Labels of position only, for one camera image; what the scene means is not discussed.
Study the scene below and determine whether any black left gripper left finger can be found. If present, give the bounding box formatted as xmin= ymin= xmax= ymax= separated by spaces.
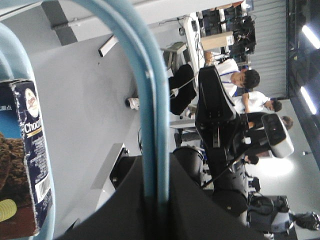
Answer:
xmin=58 ymin=156 xmax=153 ymax=240

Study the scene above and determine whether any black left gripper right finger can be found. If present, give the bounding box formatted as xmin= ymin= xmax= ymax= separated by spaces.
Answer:
xmin=163 ymin=153 xmax=265 ymax=240

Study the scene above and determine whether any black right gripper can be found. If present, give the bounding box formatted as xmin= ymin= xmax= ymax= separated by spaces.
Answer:
xmin=195 ymin=66 xmax=239 ymax=173

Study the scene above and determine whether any chocolate cookie box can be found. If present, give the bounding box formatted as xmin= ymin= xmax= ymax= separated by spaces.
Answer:
xmin=0 ymin=79 xmax=53 ymax=240

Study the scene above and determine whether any light blue plastic basket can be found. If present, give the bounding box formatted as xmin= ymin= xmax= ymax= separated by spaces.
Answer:
xmin=0 ymin=0 xmax=170 ymax=240

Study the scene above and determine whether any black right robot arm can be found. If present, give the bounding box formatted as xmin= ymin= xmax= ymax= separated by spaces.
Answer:
xmin=173 ymin=66 xmax=248 ymax=218

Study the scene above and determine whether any person in white shirt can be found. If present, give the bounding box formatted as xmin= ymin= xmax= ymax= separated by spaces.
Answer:
xmin=213 ymin=58 xmax=261 ymax=97

